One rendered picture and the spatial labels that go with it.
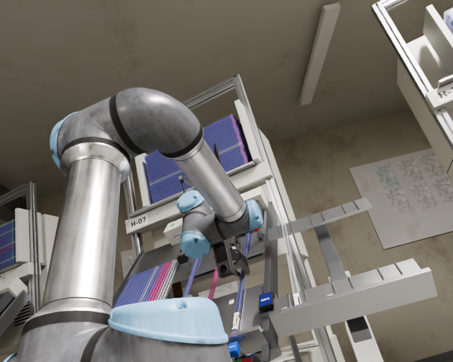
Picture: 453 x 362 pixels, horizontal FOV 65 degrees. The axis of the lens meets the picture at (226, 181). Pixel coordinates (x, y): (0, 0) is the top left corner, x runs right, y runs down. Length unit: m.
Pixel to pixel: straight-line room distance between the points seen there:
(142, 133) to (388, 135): 4.58
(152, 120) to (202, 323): 0.37
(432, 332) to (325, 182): 1.91
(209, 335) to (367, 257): 4.02
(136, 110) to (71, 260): 0.26
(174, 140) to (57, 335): 0.36
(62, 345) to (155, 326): 0.12
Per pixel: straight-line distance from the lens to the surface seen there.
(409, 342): 4.39
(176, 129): 0.64
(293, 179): 4.46
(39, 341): 0.47
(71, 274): 0.50
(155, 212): 1.78
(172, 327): 0.37
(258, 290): 1.13
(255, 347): 1.04
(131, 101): 0.64
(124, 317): 0.39
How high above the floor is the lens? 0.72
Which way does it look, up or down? 23 degrees up
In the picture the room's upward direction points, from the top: 15 degrees counter-clockwise
